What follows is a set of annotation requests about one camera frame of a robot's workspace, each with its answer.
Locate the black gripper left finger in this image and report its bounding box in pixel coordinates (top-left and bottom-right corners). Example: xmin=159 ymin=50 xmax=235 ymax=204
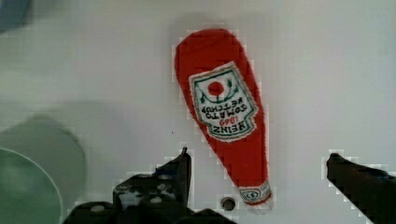
xmin=64 ymin=148 xmax=236 ymax=224

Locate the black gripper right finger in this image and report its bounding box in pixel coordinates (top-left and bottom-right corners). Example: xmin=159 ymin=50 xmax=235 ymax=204
xmin=326 ymin=153 xmax=396 ymax=224

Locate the red felt ketchup bottle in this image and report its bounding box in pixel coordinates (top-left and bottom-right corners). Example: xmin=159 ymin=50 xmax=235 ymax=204
xmin=175 ymin=29 xmax=272 ymax=209

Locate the green oval strainer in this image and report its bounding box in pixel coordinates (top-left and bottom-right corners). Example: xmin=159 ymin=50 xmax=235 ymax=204
xmin=0 ymin=117 xmax=86 ymax=224

